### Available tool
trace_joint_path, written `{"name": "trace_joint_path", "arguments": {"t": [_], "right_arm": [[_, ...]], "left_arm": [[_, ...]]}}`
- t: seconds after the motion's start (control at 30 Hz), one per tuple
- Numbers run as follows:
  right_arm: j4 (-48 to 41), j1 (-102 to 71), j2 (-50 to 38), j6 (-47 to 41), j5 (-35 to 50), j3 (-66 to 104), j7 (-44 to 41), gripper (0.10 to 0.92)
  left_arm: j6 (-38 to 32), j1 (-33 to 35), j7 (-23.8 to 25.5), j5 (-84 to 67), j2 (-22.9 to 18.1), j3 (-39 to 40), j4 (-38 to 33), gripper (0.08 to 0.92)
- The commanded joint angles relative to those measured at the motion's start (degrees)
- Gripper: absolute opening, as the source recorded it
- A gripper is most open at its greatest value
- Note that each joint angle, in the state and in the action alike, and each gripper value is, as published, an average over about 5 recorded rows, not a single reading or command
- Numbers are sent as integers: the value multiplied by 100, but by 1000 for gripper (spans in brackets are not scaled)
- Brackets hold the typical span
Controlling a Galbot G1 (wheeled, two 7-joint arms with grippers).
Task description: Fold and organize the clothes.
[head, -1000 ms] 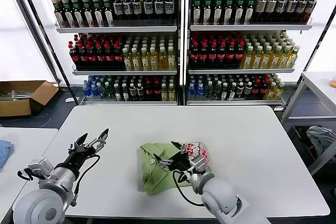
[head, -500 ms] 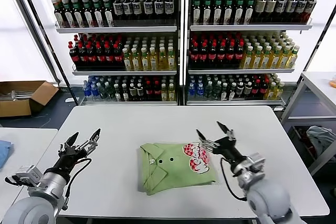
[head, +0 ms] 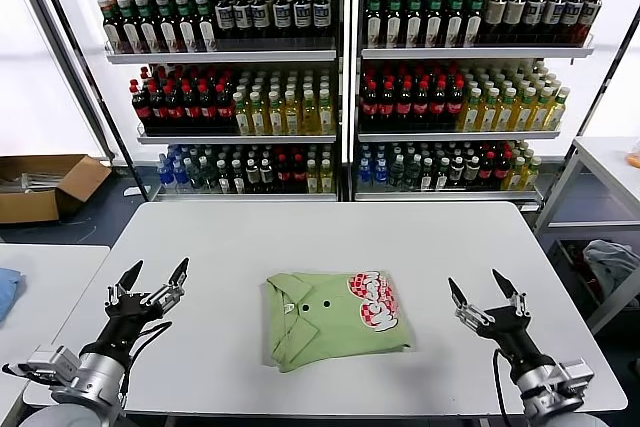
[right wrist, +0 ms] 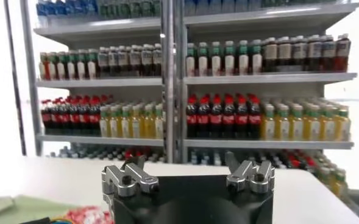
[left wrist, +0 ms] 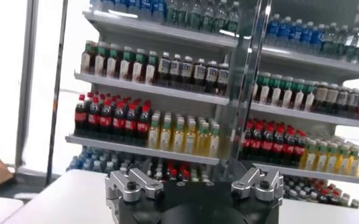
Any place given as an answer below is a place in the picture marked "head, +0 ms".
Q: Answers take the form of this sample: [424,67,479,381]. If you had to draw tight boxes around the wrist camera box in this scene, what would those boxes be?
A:
[24,344,84,387]
[557,357,596,401]

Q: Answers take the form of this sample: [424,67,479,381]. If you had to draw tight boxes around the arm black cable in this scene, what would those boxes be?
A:
[117,321,174,411]
[492,349,511,427]

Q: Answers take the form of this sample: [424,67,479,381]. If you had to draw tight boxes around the clear bagged metal parts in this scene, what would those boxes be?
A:
[0,171,66,194]

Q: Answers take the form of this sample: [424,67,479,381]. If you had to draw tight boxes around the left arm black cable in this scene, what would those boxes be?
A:
[117,321,174,411]

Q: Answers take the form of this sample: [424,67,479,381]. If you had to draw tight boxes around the grey window mullion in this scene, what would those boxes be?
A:
[3,0,117,164]

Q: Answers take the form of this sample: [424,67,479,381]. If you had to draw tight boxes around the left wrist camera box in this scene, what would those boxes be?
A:
[24,344,84,387]

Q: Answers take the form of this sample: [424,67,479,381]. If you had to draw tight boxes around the clear green water bottle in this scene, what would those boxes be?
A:
[199,155,217,192]
[389,154,406,191]
[187,156,204,191]
[404,154,422,191]

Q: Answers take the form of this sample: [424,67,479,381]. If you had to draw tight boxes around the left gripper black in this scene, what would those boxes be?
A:
[82,257,190,359]

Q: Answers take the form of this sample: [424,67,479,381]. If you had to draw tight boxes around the open cardboard box with parts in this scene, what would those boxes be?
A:
[0,153,113,225]

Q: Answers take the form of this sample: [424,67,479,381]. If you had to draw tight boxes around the white label dark drink bottle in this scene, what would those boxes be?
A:
[233,0,254,43]
[272,0,292,43]
[250,0,272,43]
[522,0,546,44]
[579,0,604,44]
[292,0,313,43]
[214,0,236,43]
[562,0,585,44]
[542,0,566,44]
[312,0,332,43]

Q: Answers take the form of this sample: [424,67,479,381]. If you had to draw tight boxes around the grey metal shelf unit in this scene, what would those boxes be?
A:
[69,0,346,203]
[349,0,631,206]

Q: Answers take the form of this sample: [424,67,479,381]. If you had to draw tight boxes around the green cap dark tea bottle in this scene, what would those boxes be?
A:
[464,0,485,48]
[446,0,465,48]
[118,0,142,53]
[425,0,445,48]
[137,0,161,53]
[385,0,404,48]
[174,0,199,52]
[405,0,424,48]
[194,0,218,52]
[101,0,124,53]
[366,0,384,48]
[155,0,180,53]

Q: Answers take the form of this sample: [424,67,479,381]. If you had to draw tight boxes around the blue folded cloth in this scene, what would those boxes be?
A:
[0,266,26,324]

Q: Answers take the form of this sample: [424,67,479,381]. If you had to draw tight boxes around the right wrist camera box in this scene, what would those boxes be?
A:
[557,357,596,401]

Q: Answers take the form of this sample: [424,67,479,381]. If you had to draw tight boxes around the black metal pole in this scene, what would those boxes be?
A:
[28,0,150,202]
[543,10,640,209]

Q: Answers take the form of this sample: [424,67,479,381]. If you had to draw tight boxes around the green polo shirt with print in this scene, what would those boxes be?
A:
[259,269,416,374]

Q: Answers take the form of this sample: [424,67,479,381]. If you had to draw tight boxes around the white frame side table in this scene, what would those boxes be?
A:
[532,135,640,336]

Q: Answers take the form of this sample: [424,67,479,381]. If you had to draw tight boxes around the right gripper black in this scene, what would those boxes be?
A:
[448,268,556,381]

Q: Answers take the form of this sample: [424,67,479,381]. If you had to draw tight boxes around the grey blue crumpled cloth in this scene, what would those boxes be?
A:
[582,239,640,309]

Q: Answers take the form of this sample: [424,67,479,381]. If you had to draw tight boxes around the red cap cola bottle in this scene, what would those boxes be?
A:
[130,78,152,133]
[395,79,415,131]
[378,79,397,131]
[446,79,465,131]
[198,83,219,133]
[181,83,202,133]
[413,79,431,131]
[276,153,293,193]
[360,79,380,131]
[479,150,496,188]
[164,84,185,133]
[291,153,307,193]
[494,150,512,188]
[216,83,236,133]
[429,79,449,131]
[148,84,169,133]

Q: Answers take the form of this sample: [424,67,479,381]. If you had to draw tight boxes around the beige label dark drink bottle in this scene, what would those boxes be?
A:
[483,0,506,44]
[502,0,526,44]

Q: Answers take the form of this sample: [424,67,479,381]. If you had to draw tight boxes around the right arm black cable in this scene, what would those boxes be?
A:
[492,349,511,427]

